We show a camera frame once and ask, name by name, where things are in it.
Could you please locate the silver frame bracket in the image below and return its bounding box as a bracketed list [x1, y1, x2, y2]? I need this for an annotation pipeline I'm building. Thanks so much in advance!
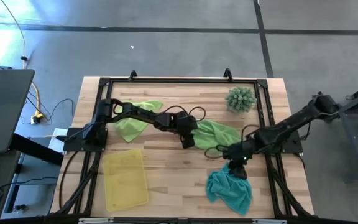
[252, 218, 288, 224]
[78, 217, 114, 224]

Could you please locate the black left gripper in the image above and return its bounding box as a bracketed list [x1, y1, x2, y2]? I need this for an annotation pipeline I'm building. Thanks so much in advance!
[175, 111, 199, 149]

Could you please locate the yellow cable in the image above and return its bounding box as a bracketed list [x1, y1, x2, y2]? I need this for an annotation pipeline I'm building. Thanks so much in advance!
[0, 0, 45, 121]

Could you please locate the yellow translucent plastic basket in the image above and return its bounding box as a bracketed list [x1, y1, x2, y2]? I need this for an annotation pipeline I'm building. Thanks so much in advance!
[102, 149, 150, 213]

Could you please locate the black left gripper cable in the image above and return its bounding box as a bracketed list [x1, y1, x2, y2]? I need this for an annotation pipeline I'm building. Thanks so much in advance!
[158, 105, 207, 123]

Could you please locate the green microfiber towel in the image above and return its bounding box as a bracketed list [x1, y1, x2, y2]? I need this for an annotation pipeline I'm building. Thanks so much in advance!
[113, 99, 164, 143]
[191, 119, 242, 156]

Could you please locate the thin black floor cable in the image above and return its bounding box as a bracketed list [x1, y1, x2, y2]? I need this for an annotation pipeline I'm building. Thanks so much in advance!
[26, 98, 76, 125]

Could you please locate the white power strip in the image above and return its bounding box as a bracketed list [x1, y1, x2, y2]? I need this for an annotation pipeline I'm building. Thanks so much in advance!
[30, 113, 45, 124]

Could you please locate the white box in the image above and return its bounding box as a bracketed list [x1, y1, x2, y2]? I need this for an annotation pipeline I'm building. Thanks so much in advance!
[48, 128, 70, 153]

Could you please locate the grey desk top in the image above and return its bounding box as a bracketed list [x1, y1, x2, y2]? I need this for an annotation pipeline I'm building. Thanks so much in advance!
[0, 68, 36, 156]

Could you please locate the teal microfiber towel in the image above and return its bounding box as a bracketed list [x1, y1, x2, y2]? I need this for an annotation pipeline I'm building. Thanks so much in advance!
[205, 163, 253, 216]

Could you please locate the artificial green potted plant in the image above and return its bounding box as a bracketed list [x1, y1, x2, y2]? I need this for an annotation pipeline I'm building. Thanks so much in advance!
[224, 86, 257, 113]

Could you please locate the black metal table frame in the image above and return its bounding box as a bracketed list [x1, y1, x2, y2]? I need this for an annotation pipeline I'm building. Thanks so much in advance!
[50, 76, 315, 218]

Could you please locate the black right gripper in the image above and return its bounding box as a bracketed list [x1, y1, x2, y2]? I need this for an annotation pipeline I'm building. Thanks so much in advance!
[223, 141, 256, 180]

